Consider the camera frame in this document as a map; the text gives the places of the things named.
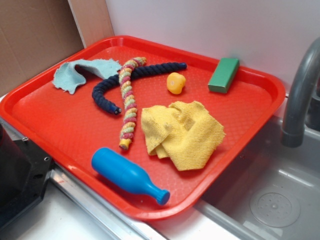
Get grey sink basin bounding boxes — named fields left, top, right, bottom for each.
left=195, top=117, right=320, bottom=240

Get multicolour twisted rope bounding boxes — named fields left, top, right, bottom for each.
left=118, top=56, right=148, bottom=151

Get blue plastic bottle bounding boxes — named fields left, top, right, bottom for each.
left=91, top=147, right=171, bottom=206

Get green wooden block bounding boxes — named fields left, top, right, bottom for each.
left=207, top=57, right=240, bottom=94

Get light blue cloth scrap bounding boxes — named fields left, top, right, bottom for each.
left=52, top=59, right=122, bottom=95

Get yellow cloth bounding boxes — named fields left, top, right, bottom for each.
left=141, top=101, right=226, bottom=172

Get dark blue rope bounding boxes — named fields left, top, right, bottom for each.
left=91, top=62, right=188, bottom=116

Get light wooden board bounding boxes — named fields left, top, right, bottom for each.
left=68, top=0, right=115, bottom=48

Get grey faucet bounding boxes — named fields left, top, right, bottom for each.
left=280, top=38, right=320, bottom=148

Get brown cardboard sheet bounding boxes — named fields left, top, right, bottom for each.
left=0, top=0, right=84, bottom=96

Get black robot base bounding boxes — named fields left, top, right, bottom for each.
left=0, top=126, right=53, bottom=230

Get red plastic tray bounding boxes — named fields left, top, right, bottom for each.
left=0, top=36, right=286, bottom=221

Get yellow plastic toy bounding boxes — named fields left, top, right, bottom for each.
left=166, top=72, right=186, bottom=95

